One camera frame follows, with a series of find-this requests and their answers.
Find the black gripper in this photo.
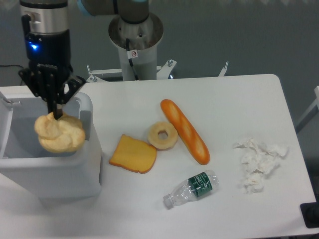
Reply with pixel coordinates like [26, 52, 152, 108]
[19, 30, 86, 120]

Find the round knotted bread roll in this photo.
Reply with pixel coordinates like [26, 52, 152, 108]
[34, 113, 86, 153]

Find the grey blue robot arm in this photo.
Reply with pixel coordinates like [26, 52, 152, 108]
[19, 0, 156, 119]

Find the white trash can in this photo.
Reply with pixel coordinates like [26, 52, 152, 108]
[0, 93, 103, 198]

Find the orange toast slice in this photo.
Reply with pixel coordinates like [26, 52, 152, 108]
[109, 134, 157, 174]

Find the orange baguette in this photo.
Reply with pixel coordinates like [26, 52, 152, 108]
[160, 99, 210, 165]

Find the clear plastic bottle green label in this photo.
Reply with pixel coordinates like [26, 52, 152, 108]
[163, 170, 219, 209]

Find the crumpled white tissue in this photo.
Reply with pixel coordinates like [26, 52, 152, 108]
[233, 137, 289, 194]

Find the black device at table edge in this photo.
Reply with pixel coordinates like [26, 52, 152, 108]
[300, 202, 319, 229]

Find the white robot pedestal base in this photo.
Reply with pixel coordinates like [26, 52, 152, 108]
[86, 12, 230, 83]

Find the pale bagel ring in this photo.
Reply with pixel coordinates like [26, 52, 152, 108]
[147, 121, 179, 150]

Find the white frame at right edge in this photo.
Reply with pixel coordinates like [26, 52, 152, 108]
[295, 86, 319, 133]

